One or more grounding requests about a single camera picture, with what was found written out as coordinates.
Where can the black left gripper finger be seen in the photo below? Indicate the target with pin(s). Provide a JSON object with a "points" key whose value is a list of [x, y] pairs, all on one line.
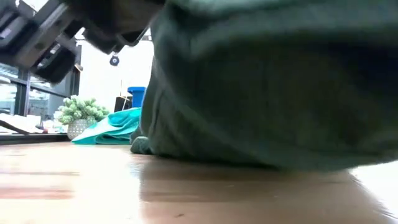
{"points": [[115, 21]]}

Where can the turquoise shirt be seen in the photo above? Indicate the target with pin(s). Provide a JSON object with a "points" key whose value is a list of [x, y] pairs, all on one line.
{"points": [[115, 127]]}

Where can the dark green buttoned knit shirt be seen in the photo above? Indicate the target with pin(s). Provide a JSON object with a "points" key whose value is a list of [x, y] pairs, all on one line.
{"points": [[264, 93]]}

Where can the small blue round object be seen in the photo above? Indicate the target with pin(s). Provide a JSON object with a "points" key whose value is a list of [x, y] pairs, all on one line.
{"points": [[114, 60]]}

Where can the black shelf unit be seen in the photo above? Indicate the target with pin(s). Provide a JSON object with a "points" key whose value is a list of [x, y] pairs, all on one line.
{"points": [[21, 93]]}

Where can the blue plastic bin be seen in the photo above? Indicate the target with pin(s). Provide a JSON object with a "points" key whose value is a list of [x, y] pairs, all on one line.
{"points": [[136, 96]]}

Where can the green succulent plant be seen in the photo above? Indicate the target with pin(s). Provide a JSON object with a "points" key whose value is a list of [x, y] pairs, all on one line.
{"points": [[81, 110]]}

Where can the small black box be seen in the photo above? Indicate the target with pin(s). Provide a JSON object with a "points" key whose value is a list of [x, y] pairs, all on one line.
{"points": [[122, 104]]}

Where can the white papers pile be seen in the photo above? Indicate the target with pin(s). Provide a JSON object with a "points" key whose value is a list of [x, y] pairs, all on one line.
{"points": [[18, 124]]}

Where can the black aluminium table frame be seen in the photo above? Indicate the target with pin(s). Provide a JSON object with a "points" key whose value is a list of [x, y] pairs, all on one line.
{"points": [[31, 138]]}

